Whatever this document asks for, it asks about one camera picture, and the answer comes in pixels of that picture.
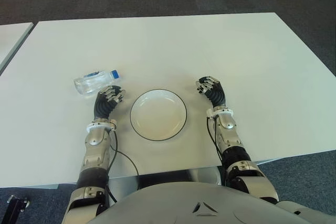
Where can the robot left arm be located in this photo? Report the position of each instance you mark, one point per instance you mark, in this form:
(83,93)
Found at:
(95,142)

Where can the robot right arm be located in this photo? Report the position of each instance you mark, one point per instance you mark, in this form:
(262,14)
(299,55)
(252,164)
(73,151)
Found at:
(231,140)

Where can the white round robot leg shell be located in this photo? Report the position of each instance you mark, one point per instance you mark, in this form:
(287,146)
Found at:
(210,175)

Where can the white plate with black rim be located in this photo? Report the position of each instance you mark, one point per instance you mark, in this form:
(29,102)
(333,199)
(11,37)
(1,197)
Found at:
(157,116)

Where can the black metal stand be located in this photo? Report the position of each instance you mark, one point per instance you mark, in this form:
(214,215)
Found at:
(17,204)

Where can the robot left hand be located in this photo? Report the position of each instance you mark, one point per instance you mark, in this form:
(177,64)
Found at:
(103,106)

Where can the neighbouring white table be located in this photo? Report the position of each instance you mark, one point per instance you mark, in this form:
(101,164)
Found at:
(10,40)

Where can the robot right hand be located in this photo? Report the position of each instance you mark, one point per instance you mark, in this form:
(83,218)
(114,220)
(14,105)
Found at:
(216,94)

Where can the grey robot torso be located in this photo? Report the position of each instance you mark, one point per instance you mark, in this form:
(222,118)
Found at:
(168,203)

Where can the clear bottle with blue cap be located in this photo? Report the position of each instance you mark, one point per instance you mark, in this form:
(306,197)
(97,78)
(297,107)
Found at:
(89,83)

